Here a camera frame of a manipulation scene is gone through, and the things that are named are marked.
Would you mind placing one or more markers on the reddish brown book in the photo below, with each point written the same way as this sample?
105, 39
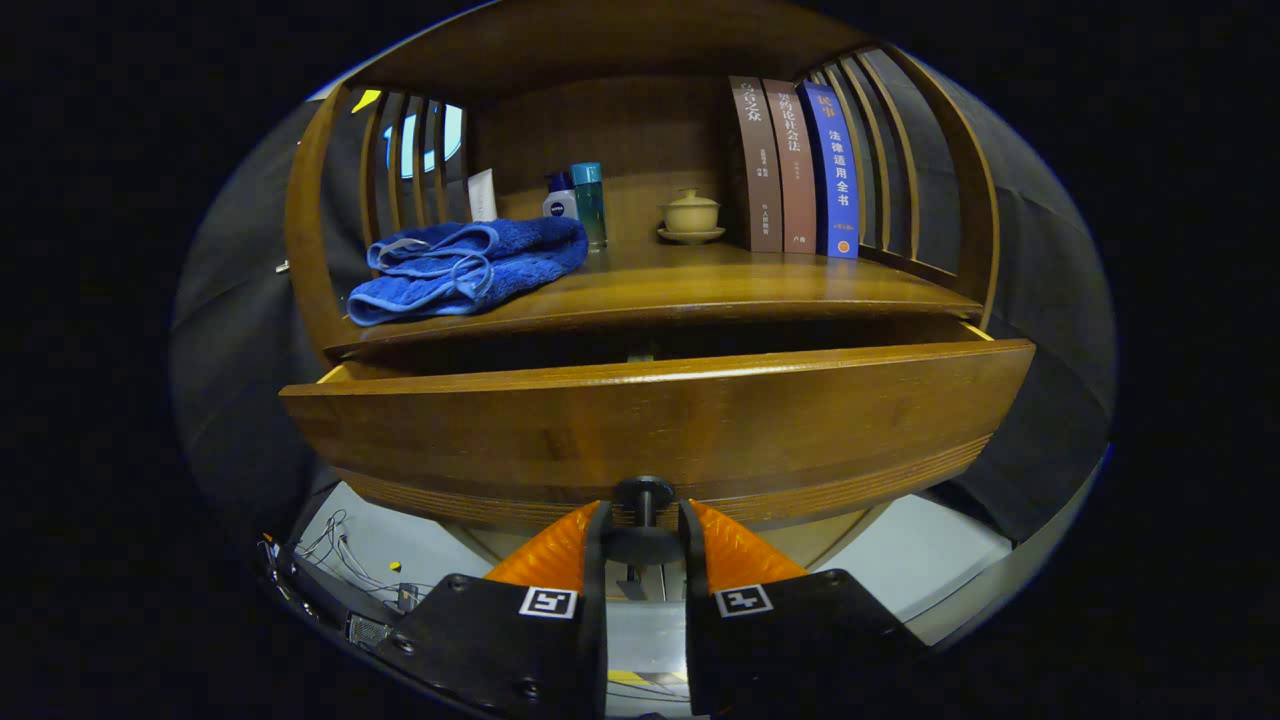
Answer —
795, 170

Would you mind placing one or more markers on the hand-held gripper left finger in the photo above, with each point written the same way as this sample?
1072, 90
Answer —
595, 640

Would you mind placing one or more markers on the wooden drawer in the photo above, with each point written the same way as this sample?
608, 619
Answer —
650, 430

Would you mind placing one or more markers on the wooden cabinet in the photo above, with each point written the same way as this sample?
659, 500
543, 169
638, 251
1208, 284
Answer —
620, 130

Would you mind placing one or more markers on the blue towel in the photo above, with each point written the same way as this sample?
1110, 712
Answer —
500, 260

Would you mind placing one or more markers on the black drawer knob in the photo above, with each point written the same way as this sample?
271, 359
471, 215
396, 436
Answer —
643, 490

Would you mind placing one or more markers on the dark brown book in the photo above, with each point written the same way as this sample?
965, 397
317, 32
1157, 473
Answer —
758, 170

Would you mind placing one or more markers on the white tube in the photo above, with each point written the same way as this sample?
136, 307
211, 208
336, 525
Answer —
482, 195

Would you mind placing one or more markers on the white lotion bottle blue cap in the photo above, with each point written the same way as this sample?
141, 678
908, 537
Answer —
560, 203

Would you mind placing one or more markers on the beige lidded teacup with saucer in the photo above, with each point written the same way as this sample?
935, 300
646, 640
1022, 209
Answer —
690, 215

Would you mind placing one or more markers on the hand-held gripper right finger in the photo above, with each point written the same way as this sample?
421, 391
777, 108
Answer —
697, 640

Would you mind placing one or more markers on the blue book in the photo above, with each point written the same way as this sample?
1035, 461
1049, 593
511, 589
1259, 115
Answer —
835, 170

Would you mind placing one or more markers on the teal clear bottle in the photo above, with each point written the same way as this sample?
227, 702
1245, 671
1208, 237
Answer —
590, 205

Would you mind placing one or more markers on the wooden countertop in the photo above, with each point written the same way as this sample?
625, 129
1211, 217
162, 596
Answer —
700, 285

